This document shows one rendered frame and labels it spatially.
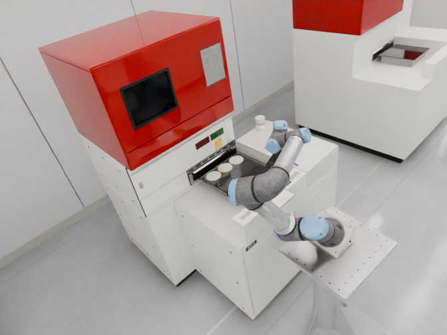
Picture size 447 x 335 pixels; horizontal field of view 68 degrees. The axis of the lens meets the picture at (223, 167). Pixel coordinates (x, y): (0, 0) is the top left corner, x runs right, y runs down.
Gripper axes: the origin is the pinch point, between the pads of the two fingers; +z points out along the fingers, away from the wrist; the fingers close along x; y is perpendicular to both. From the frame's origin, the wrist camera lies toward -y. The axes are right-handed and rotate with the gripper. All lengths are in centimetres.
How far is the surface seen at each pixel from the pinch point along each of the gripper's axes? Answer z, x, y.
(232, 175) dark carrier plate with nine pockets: 12.6, 37.1, -5.4
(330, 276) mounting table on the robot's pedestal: 20, -50, -25
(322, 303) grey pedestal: 68, -40, -16
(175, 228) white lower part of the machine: 43, 58, -47
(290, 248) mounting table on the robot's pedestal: 20.5, -25.0, -24.7
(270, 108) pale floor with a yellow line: 103, 191, 204
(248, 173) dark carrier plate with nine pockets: 12.5, 29.8, 2.3
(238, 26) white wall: -16, 205, 176
